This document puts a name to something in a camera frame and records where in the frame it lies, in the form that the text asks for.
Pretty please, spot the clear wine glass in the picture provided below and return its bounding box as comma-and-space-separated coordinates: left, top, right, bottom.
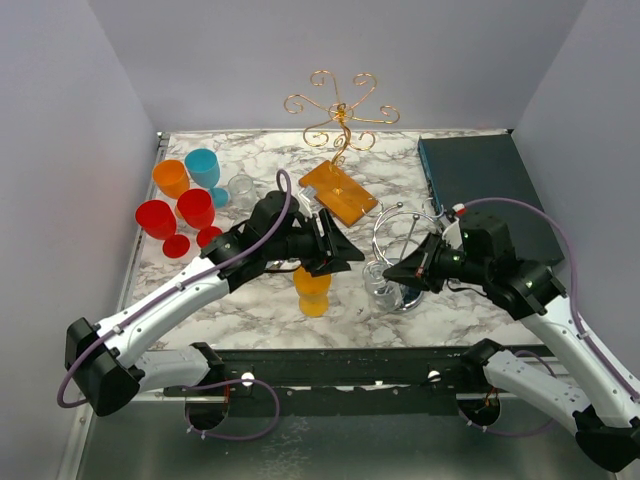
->
228, 174, 257, 209

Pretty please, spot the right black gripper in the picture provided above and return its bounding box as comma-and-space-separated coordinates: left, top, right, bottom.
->
384, 228, 490, 293

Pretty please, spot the red wine glass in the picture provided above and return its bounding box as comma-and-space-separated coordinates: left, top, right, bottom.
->
135, 199, 191, 259
177, 189, 222, 248

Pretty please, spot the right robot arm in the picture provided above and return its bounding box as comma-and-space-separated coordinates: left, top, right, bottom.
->
383, 212, 639, 473

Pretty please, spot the chrome wire glass rack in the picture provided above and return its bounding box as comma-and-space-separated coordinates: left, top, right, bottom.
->
367, 202, 444, 314

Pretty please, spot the aluminium rail frame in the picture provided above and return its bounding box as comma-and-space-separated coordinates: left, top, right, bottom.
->
54, 130, 171, 480

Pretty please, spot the yellow wine glass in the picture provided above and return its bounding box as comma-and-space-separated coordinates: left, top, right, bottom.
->
293, 267, 332, 317

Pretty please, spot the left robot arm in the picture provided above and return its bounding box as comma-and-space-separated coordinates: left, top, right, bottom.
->
64, 190, 364, 416

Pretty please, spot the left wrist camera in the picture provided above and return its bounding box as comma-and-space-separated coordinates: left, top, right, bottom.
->
297, 186, 320, 215

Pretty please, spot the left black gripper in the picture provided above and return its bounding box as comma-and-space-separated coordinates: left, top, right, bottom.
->
266, 209, 365, 277

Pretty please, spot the gold wire wine glass rack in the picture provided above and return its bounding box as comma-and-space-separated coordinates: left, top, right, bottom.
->
283, 70, 400, 227

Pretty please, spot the blue wine glass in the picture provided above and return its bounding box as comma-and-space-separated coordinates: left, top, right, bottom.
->
184, 148, 229, 209

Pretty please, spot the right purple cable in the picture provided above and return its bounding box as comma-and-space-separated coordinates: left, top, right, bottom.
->
452, 197, 640, 439

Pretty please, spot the orange wine glass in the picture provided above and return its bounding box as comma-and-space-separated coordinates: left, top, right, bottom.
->
152, 159, 190, 201

